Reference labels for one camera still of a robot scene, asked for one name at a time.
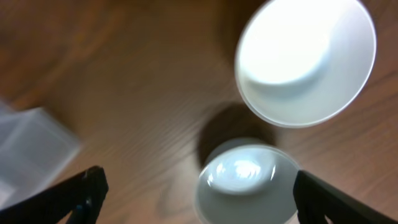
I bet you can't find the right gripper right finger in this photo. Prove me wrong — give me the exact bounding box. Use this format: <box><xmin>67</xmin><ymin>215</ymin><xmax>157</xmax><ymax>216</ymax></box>
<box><xmin>293</xmin><ymin>170</ymin><xmax>397</xmax><ymax>224</ymax></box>

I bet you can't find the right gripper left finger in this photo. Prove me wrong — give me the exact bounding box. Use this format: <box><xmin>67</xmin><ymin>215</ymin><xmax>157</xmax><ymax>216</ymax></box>
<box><xmin>1</xmin><ymin>166</ymin><xmax>109</xmax><ymax>224</ymax></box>

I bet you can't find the small light grey bowl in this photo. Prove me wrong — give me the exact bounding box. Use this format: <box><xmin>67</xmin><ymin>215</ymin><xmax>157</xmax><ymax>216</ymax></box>
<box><xmin>194</xmin><ymin>138</ymin><xmax>300</xmax><ymax>224</ymax></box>

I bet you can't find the small white bowl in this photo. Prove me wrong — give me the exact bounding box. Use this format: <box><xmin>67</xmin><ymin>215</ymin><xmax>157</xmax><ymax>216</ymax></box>
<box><xmin>234</xmin><ymin>0</ymin><xmax>377</xmax><ymax>128</ymax></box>

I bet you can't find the clear plastic storage container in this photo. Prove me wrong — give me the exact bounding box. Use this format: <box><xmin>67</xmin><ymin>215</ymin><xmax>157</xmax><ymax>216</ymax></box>
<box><xmin>1</xmin><ymin>101</ymin><xmax>80</xmax><ymax>209</ymax></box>

